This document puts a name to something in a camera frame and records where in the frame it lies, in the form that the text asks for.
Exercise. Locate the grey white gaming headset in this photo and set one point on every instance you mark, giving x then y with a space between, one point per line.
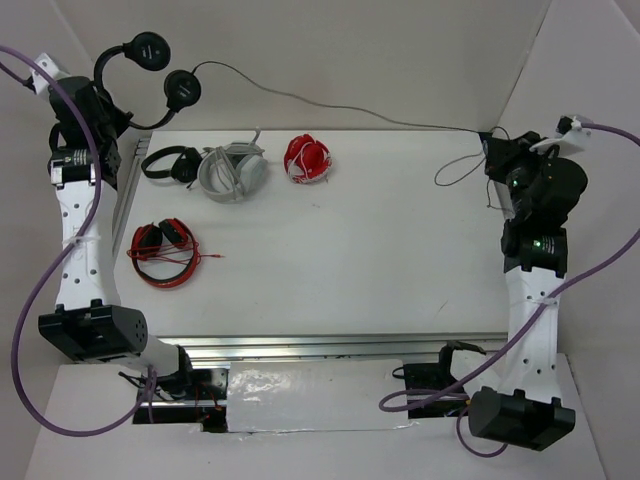
234 171

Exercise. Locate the black headphones at back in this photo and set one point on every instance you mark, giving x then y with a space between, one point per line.
178 163

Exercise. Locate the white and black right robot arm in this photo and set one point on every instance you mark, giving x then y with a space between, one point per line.
522 405

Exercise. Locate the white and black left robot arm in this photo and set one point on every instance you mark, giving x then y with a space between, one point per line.
89 323

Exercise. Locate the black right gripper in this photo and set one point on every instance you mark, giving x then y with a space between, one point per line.
501 153

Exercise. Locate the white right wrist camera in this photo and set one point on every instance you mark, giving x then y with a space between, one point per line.
571 136

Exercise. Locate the white foil cover panel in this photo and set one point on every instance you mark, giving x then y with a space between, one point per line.
316 396

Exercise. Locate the red white wrapped headphones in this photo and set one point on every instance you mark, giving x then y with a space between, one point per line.
307 160

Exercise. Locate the black Panasonic wired headphones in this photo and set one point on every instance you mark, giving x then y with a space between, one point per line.
151 52

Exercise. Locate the red black headphones with cable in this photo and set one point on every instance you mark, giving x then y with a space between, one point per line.
170 241

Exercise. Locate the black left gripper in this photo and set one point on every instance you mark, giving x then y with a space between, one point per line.
122 118

